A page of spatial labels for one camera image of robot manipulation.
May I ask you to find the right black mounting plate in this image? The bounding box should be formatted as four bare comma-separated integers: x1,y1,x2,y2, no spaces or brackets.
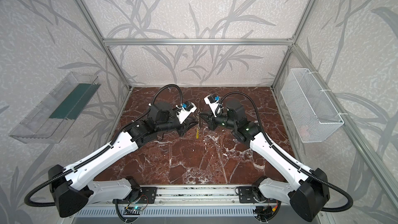
235,186,277,204

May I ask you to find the right connector with wires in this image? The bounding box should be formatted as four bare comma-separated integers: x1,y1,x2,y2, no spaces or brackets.
253,200,282,224

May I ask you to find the right black corrugated cable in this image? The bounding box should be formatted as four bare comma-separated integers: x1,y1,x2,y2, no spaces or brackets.
219,91,354,213

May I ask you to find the silver metal key holder plate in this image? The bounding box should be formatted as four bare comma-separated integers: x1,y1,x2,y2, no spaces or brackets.
195,97,201,129

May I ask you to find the clear plastic wall tray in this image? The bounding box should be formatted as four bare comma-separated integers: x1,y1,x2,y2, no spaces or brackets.
9,72,101,144

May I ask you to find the black corrugated cable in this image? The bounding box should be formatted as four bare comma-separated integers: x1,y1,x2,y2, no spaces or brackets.
219,91,354,213
24,83,184,207

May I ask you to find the black mounting plate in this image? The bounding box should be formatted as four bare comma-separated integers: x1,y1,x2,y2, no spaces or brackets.
235,186,277,204
113,187,158,204

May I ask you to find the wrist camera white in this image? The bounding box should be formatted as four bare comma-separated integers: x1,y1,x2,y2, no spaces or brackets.
204,94,222,117
176,101,197,124

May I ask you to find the left circuit board with wires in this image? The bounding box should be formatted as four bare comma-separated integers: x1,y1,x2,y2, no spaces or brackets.
113,194,149,224

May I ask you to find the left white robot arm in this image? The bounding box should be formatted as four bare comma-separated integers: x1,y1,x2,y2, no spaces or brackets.
48,101,198,218

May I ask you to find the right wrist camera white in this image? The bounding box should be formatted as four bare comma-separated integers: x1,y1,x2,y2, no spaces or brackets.
204,94,222,117

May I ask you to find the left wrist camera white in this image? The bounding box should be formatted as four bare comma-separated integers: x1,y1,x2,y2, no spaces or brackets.
176,101,197,124

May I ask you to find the left black corrugated cable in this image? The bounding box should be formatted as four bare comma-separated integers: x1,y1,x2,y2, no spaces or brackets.
24,83,184,207

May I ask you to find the aluminium cage frame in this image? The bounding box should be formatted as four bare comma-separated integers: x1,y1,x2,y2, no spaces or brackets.
73,0,398,206

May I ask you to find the white wire mesh basket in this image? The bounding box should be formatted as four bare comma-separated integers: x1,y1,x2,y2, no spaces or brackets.
281,68,344,143

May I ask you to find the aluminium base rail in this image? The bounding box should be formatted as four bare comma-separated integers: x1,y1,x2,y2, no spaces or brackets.
86,180,298,206

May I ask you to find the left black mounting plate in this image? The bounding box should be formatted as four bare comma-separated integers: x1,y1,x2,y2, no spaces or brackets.
113,187,158,204

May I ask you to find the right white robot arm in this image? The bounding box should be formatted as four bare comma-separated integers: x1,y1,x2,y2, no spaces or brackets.
200,94,330,222

